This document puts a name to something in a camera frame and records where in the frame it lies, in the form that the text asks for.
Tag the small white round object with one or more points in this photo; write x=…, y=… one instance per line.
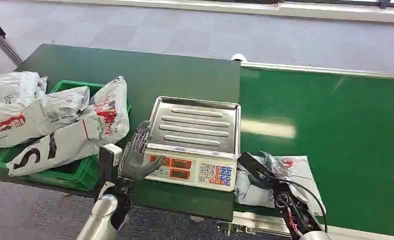
x=239, y=57

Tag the steel tray electronic scale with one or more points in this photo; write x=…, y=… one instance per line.
x=193, y=132

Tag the small grey parcel bag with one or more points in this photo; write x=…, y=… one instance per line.
x=249, y=195

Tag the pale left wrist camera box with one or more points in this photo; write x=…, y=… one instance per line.
x=109, y=159

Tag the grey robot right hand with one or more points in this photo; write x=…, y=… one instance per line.
x=258, y=169

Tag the white parcel bag red print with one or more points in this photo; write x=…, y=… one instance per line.
x=112, y=112

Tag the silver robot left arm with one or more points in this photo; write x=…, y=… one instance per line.
x=100, y=215

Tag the white parcel bag red logo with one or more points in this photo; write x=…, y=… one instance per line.
x=34, y=119

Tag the green plastic crate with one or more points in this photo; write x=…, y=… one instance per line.
x=74, y=174

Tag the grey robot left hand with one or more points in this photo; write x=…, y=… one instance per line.
x=133, y=164

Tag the black metal stand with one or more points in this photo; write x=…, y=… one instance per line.
x=2, y=41

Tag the plain white parcel bag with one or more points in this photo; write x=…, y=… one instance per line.
x=11, y=86

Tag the white parcel bag black letters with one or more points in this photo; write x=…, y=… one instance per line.
x=64, y=142

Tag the green conveyor belt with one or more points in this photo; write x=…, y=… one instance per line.
x=342, y=139

